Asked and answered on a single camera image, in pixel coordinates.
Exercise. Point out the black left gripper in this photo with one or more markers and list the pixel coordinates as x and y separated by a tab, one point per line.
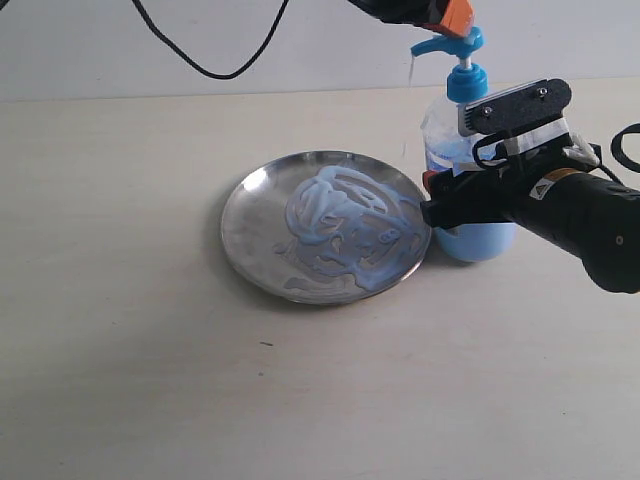
452	18

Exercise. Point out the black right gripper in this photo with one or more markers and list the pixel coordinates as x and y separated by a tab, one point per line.
538	190

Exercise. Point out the blue soap pump bottle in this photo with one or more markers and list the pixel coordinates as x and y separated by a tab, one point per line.
446	150

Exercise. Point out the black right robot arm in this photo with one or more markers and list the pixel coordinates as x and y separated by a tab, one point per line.
592	218

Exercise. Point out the light blue soap gel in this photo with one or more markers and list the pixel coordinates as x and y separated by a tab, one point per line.
345	223

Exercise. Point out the round steel plate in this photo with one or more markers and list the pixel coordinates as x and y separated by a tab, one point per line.
252	222

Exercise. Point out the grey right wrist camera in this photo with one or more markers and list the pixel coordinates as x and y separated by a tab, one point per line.
513	109

